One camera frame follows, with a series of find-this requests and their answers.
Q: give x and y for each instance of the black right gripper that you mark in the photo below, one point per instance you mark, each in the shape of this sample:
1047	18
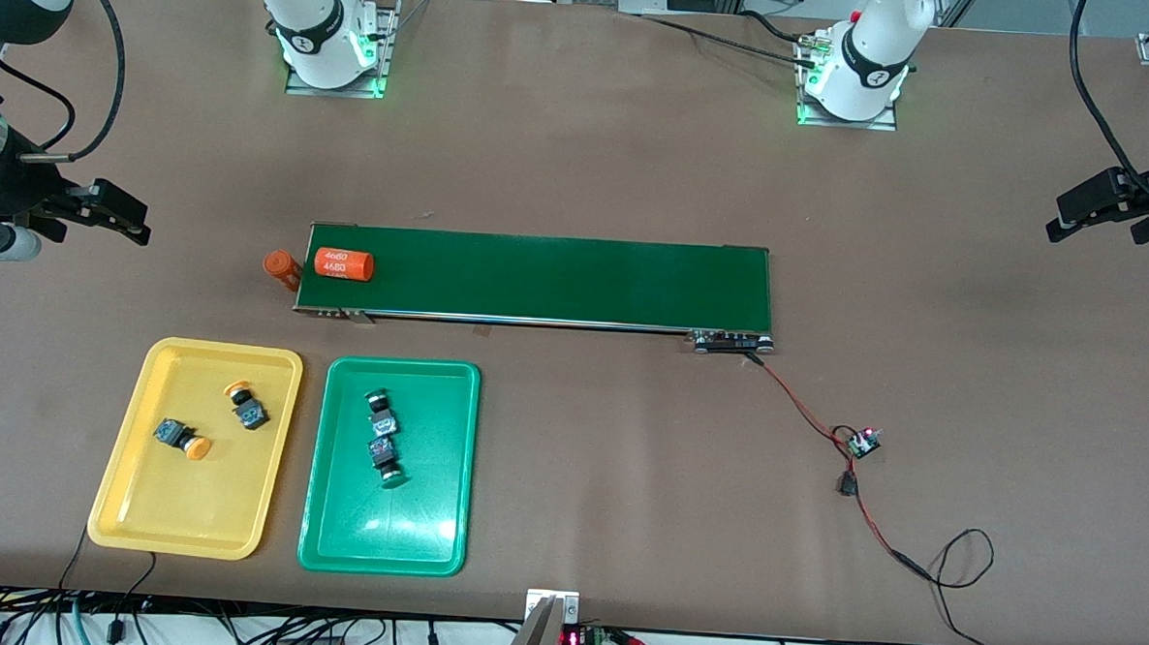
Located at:
16	185

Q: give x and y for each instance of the orange 4680 battery cylinder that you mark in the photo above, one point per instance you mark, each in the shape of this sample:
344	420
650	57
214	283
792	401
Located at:
281	269
344	263

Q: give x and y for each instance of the yellow mushroom push button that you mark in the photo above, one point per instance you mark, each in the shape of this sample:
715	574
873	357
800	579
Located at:
182	438
249	410

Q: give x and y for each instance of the green mushroom push button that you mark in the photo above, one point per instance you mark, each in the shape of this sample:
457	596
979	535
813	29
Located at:
383	416
384	455

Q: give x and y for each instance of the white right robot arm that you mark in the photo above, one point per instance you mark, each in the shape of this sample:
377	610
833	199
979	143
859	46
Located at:
306	20

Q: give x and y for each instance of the yellow plastic tray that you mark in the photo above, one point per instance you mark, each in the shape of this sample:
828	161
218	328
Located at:
193	500

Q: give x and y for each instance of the small motor controller board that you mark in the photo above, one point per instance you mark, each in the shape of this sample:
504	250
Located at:
863	444

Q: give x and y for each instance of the small black inline connector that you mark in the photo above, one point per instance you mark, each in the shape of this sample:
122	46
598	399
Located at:
849	486

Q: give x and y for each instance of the green plastic tray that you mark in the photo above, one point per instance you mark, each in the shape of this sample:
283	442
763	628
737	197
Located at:
386	528

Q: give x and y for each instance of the green conveyor belt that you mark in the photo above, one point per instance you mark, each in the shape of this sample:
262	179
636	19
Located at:
633	311

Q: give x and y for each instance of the red LED display module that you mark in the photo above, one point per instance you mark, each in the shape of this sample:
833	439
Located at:
572	639

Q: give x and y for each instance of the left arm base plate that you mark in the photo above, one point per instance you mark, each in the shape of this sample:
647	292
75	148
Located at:
845	123

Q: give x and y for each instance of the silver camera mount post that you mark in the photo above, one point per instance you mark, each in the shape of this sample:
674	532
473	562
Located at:
533	641

